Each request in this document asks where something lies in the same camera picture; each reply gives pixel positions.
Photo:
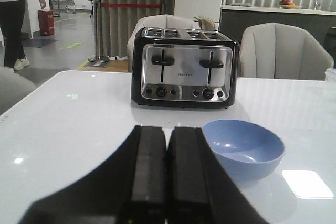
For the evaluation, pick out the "fruit plate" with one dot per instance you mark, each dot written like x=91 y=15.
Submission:
x=288 y=4

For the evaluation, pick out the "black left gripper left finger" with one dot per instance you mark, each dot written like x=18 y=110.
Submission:
x=128 y=187

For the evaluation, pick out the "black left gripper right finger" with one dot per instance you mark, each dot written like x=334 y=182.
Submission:
x=200 y=190

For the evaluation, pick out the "blue bowl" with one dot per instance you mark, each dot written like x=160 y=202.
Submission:
x=245 y=150

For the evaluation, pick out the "red box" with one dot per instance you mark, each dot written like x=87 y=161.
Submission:
x=46 y=22

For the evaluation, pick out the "beige armchair right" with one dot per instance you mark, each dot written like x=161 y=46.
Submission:
x=279 y=51

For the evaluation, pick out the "metal cart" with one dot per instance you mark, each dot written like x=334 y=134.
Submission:
x=55 y=6

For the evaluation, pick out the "stanchion post with red belt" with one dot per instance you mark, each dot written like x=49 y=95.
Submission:
x=97 y=5

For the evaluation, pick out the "person in white shirt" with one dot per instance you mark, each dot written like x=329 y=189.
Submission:
x=12 y=16

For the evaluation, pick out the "grey chair at left edge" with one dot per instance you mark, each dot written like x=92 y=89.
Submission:
x=13 y=88

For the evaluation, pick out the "dark kitchen counter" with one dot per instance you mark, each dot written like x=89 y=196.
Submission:
x=320 y=24

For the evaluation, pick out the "beige office chair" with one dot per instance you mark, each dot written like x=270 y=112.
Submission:
x=205 y=23

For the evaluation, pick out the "black and chrome toaster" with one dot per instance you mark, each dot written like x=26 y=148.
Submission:
x=187 y=68

